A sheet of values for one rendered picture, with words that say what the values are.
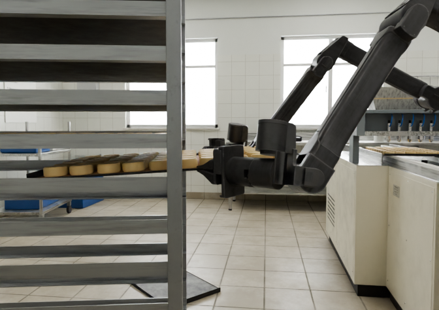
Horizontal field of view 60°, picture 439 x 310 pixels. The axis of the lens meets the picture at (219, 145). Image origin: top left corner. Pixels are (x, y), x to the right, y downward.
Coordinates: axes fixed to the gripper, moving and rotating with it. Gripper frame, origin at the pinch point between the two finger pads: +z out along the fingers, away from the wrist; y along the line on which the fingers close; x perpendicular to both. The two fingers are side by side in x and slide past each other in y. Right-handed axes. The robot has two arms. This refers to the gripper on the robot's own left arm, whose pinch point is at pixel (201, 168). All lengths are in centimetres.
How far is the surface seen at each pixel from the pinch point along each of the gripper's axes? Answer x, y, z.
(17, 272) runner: -28.7, 19.8, 25.8
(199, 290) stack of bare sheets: 113, 97, 114
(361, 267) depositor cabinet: 174, 82, 31
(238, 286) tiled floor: 138, 100, 101
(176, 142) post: -7.1, -6.0, -0.2
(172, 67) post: -7.3, -20.8, 0.0
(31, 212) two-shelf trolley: 107, 75, 349
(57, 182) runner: -22.4, 1.6, 19.4
